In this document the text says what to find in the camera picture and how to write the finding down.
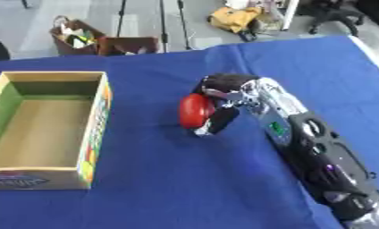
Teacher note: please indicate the silver and black right robot arm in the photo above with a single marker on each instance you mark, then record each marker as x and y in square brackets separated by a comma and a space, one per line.
[312, 140]

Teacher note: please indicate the open cardboard box green inside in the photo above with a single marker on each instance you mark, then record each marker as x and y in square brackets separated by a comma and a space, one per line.
[46, 131]

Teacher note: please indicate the brown open cardboard box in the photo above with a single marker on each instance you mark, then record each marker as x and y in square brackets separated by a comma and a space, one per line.
[129, 45]

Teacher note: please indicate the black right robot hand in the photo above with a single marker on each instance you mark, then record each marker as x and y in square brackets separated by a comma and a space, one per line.
[226, 82]

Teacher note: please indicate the yellow bag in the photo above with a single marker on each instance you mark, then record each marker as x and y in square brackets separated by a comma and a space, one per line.
[234, 18]

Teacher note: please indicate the red toy apple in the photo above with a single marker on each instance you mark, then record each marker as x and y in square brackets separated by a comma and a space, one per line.
[195, 111]

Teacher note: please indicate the brown bag with items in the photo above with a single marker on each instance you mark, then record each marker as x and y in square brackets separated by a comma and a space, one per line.
[72, 37]

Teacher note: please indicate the black tripod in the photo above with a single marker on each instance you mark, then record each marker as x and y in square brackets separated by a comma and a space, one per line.
[164, 23]

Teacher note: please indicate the black office chair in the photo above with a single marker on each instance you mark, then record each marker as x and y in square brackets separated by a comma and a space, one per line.
[333, 15]

